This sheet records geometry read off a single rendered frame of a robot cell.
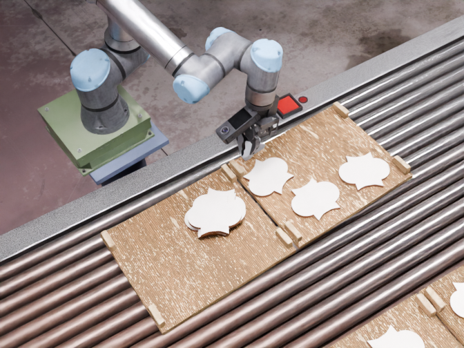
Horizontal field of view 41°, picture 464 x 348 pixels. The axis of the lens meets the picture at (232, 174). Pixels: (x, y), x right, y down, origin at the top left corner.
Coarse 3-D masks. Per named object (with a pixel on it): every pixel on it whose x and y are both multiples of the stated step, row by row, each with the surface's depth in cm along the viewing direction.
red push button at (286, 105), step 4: (288, 96) 201; (280, 100) 200; (284, 100) 200; (288, 100) 200; (292, 100) 200; (280, 104) 199; (284, 104) 199; (288, 104) 199; (292, 104) 199; (296, 104) 199; (280, 108) 198; (284, 108) 198; (288, 108) 198; (292, 108) 198; (284, 112) 197; (288, 112) 197
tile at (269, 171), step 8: (256, 160) 183; (272, 160) 183; (280, 160) 183; (256, 168) 181; (264, 168) 181; (272, 168) 181; (280, 168) 181; (248, 176) 180; (256, 176) 180; (264, 176) 179; (272, 176) 179; (280, 176) 179; (288, 176) 179; (256, 184) 178; (264, 184) 178; (272, 184) 177; (280, 184) 177; (256, 192) 176; (264, 192) 176; (272, 192) 176; (280, 192) 176
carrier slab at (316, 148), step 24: (312, 120) 193; (336, 120) 193; (288, 144) 188; (312, 144) 187; (336, 144) 187; (360, 144) 186; (288, 168) 182; (312, 168) 182; (336, 168) 181; (288, 192) 177; (360, 192) 176; (384, 192) 175; (288, 216) 172; (336, 216) 171; (312, 240) 168
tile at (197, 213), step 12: (204, 204) 170; (216, 204) 170; (228, 204) 170; (192, 216) 168; (204, 216) 168; (216, 216) 168; (228, 216) 168; (240, 216) 167; (204, 228) 166; (216, 228) 165; (228, 228) 165
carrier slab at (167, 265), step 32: (192, 192) 179; (128, 224) 173; (160, 224) 172; (256, 224) 171; (128, 256) 167; (160, 256) 166; (192, 256) 166; (224, 256) 165; (256, 256) 165; (288, 256) 165; (160, 288) 160; (192, 288) 160; (224, 288) 159
